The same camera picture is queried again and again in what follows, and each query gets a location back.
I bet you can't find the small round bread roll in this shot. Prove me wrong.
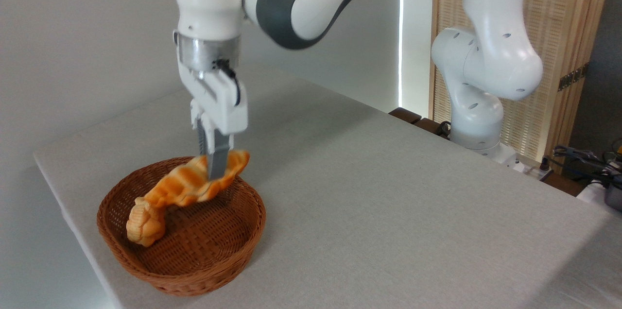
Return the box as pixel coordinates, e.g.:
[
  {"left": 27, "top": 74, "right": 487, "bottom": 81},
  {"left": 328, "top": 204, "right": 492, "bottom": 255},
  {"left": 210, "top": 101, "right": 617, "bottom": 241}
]
[{"left": 126, "top": 197, "right": 167, "bottom": 247}]

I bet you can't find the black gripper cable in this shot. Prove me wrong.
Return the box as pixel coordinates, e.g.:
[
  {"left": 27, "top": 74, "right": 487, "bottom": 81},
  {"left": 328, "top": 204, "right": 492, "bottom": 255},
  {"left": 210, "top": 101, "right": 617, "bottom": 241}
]
[{"left": 213, "top": 59, "right": 242, "bottom": 106}]

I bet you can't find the dark brown wooden bench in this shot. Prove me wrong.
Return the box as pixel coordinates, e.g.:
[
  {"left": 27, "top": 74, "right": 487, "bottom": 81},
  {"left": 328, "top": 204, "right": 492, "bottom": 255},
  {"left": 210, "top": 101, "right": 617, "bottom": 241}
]
[{"left": 389, "top": 107, "right": 452, "bottom": 140}]

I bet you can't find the black screen hinge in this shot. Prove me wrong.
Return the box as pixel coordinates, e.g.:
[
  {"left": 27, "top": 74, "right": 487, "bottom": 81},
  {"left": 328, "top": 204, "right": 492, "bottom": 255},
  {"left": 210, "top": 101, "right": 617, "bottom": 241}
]
[{"left": 558, "top": 62, "right": 590, "bottom": 92}]

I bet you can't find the brown wicker basket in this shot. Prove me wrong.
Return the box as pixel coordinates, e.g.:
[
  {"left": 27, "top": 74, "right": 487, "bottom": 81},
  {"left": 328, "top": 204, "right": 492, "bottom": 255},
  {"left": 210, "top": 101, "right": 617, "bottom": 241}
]
[{"left": 96, "top": 156, "right": 267, "bottom": 297}]

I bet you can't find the black cable bundle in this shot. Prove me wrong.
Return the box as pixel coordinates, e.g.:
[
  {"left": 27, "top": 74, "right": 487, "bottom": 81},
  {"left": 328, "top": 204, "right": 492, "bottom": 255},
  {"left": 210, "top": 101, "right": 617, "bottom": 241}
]
[{"left": 553, "top": 145, "right": 622, "bottom": 189}]

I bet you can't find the long golden croissant bread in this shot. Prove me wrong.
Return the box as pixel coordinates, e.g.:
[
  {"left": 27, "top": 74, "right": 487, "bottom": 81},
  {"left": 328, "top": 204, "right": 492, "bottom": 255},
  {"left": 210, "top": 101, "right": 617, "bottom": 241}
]
[{"left": 144, "top": 150, "right": 250, "bottom": 207}]

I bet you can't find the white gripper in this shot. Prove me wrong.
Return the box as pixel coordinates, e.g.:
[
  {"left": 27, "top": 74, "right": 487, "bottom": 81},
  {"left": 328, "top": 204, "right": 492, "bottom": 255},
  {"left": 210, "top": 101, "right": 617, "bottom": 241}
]
[{"left": 177, "top": 59, "right": 249, "bottom": 180}]

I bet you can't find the bamboo folding screen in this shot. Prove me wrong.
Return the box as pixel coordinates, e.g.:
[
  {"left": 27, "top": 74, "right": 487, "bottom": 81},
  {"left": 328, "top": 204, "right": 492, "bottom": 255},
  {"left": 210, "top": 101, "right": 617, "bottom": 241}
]
[{"left": 429, "top": 0, "right": 615, "bottom": 164}]

